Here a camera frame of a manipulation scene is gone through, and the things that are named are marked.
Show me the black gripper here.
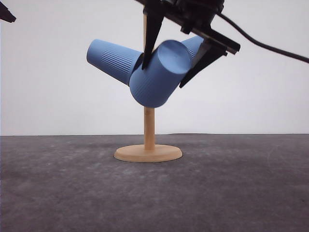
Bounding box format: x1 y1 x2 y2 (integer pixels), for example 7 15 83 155
136 0 241 88

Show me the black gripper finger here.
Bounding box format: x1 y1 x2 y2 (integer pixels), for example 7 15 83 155
0 2 16 23

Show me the blue ribbed cup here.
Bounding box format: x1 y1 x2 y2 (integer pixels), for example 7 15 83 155
129 40 191 108

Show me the wooden mug tree stand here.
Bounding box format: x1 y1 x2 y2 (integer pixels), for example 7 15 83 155
114 14 182 163

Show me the black cable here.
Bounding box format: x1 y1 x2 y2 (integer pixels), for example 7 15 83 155
216 12 309 64

